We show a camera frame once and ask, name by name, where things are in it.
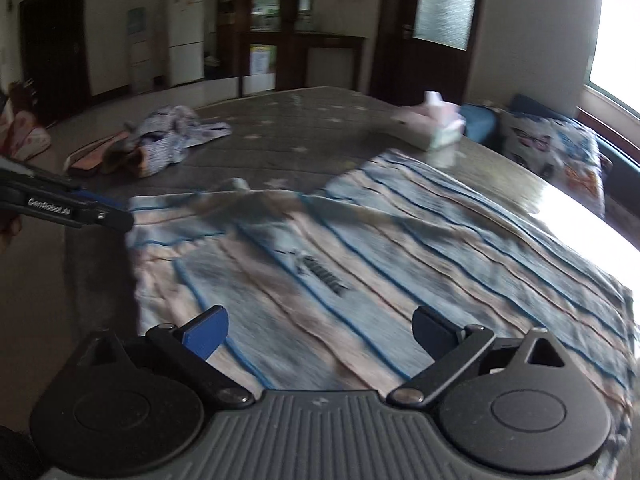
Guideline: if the dark door with frosted glass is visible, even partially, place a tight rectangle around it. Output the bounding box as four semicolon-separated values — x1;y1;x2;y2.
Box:
374;0;487;107

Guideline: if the dark wooden display cabinet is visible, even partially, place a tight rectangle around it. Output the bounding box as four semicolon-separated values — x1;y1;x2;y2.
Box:
216;0;369;97

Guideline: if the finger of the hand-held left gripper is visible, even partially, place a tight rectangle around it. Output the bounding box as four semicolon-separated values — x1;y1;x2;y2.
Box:
0;180;135;234
0;156;129;210

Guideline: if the blue white patterned cloth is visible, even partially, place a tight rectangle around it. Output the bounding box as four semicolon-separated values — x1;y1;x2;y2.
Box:
125;104;234;179

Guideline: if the blue sofa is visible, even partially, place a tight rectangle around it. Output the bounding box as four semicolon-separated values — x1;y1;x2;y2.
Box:
459;92;640;213

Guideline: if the white refrigerator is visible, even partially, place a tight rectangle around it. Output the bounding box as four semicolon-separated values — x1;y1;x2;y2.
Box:
166;0;206;87

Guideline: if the blue beige striped shirt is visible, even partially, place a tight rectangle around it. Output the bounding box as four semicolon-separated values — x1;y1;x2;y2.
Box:
124;148;640;480

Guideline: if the pink white tissue box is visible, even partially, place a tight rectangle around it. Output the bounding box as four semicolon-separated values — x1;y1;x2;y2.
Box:
391;90;466;152

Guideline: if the butterfly print pillow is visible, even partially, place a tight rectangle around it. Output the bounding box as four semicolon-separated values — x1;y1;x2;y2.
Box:
499;109;614;217

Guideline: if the dark wooden door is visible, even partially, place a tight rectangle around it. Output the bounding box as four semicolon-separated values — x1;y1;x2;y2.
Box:
19;0;94;122

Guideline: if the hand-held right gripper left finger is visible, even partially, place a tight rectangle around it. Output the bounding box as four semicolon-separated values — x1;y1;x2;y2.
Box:
75;305;256;408

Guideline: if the pink orange cloth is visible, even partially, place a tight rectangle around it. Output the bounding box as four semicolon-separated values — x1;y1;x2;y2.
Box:
64;130;147;178

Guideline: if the red white patterned cushion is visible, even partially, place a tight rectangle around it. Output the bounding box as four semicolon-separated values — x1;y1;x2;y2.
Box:
0;81;51;167

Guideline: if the person's left hand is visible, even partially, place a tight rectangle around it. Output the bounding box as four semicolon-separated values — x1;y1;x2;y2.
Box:
0;213;24;252

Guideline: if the large window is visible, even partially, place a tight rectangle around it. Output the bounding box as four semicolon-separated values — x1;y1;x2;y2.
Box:
582;0;640;122

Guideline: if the white box with green label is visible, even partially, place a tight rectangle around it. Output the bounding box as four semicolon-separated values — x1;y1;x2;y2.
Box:
242;44;279;97

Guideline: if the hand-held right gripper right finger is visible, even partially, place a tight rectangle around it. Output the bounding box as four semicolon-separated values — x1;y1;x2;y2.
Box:
387;306;576;408

